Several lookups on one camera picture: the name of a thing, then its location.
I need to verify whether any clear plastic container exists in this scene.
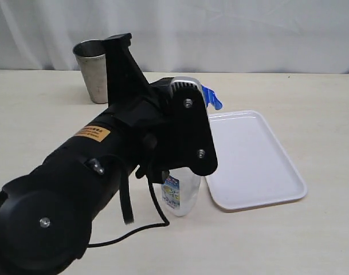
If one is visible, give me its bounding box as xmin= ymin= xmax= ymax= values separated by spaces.
xmin=161 ymin=167 xmax=201 ymax=217

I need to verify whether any white backdrop curtain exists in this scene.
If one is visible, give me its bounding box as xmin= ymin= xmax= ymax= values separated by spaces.
xmin=0 ymin=1 xmax=349 ymax=74

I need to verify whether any white plastic tray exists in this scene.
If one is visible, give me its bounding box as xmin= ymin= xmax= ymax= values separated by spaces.
xmin=206 ymin=110 xmax=307 ymax=211

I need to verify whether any blue plastic container lid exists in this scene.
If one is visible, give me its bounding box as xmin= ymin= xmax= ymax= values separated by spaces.
xmin=201 ymin=86 xmax=223 ymax=111

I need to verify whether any black velcro strap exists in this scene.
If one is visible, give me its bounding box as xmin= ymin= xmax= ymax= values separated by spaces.
xmin=119 ymin=168 xmax=135 ymax=226

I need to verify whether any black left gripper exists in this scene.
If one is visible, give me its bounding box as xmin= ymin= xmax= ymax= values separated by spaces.
xmin=104 ymin=33 xmax=218 ymax=183

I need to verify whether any stainless steel cup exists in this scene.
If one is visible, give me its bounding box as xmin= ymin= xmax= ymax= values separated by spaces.
xmin=72 ymin=40 xmax=108 ymax=104

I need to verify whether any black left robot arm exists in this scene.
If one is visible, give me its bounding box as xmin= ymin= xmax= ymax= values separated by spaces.
xmin=0 ymin=33 xmax=218 ymax=274

